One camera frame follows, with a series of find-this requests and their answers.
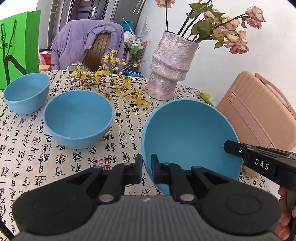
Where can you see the wooden chair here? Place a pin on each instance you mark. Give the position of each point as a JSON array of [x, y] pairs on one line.
[[94, 55]]

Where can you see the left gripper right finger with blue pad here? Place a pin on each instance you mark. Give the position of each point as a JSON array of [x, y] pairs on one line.
[[175, 177]]

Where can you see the dark entrance door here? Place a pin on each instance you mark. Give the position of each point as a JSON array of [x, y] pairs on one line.
[[88, 9]]

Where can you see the yellow flower branch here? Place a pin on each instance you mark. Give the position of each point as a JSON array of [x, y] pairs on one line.
[[109, 81]]

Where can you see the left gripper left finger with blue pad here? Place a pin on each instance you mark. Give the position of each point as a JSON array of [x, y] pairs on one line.
[[117, 178]]

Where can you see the pink suitcase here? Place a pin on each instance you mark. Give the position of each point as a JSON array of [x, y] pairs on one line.
[[259, 112]]

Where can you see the green paper bag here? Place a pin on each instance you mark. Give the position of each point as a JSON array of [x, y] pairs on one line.
[[19, 46]]

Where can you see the pink textured vase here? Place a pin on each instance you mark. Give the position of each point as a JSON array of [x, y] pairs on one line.
[[170, 63]]

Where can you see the blue bowl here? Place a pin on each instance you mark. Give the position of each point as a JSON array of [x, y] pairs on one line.
[[27, 93], [190, 133], [77, 119]]

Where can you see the dried pink roses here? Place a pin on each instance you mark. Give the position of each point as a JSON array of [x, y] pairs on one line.
[[205, 23]]

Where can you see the purple jacket on chair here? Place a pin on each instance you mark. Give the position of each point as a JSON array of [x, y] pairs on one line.
[[74, 40]]

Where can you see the right hand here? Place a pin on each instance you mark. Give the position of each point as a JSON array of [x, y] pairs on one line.
[[282, 230]]

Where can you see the grey refrigerator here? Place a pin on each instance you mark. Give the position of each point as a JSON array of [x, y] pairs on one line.
[[129, 10]]

